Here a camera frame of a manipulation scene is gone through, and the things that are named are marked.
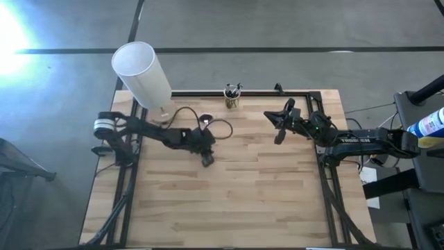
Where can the grey metal stand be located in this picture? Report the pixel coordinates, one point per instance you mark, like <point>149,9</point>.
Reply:
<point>21,166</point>

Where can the clear glass cup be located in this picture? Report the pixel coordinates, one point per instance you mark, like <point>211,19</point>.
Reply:
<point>232,107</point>

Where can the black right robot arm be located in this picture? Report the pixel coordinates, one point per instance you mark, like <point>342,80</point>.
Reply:
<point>364,144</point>

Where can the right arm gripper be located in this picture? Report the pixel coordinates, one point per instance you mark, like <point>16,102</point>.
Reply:
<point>297,121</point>

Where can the black clamp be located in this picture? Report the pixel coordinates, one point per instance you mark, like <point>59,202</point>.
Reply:
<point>279,88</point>

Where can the black pole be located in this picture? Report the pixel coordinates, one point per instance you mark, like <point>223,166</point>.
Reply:
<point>430,88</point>

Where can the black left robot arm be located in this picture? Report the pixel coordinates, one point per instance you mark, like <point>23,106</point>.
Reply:
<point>152,130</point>

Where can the white shade wooden base lamp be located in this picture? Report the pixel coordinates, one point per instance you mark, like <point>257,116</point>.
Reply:
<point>142,76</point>

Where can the black aluminium frame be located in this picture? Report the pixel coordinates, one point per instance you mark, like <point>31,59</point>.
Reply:
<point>263,93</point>

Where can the blue white spray can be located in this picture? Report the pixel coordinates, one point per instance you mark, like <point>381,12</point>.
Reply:
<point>425,128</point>

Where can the thick makeup brush silver ferrule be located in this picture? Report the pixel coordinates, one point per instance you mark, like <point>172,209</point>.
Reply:
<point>239,86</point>

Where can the white paper sheet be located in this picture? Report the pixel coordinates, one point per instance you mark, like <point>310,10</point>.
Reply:
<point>367,175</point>

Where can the grey cart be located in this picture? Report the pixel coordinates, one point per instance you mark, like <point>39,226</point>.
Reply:
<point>426,166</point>

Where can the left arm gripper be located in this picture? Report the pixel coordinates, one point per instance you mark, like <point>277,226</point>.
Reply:
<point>203,140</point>

